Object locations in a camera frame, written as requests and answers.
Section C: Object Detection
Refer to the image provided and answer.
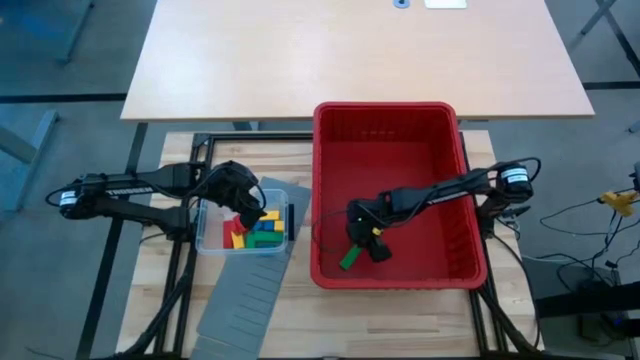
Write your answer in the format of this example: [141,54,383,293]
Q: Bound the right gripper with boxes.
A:
[344,192,396,264]

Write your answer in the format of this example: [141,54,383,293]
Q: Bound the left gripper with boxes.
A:
[208,159,268,230]

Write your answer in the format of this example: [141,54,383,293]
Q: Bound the clear plastic container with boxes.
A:
[194,188,296,257]

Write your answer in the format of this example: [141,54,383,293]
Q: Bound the red plastic bin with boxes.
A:
[309,101,489,291]

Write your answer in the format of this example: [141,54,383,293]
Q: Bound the grey slotted divider panel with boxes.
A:
[196,175,314,354]

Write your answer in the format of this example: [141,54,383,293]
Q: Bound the light wooden desk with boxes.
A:
[119,0,595,123]

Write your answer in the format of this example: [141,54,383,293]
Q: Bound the grey metal furniture leg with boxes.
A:
[57,0,96,65]
[567,0,617,49]
[0,110,61,214]

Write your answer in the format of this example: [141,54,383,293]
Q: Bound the yellow connector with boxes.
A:
[599,189,632,217]

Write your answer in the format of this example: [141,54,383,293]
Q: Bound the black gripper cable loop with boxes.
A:
[310,208,352,254]
[251,180,269,211]

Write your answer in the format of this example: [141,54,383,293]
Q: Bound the black left arm cable bundle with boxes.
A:
[114,234,201,360]

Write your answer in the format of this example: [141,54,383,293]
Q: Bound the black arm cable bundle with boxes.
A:
[114,234,201,360]
[474,234,544,357]

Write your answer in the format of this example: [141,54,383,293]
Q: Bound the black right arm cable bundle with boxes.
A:
[474,234,544,357]

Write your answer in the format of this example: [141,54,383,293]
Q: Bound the black floor cable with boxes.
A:
[538,197,640,291]

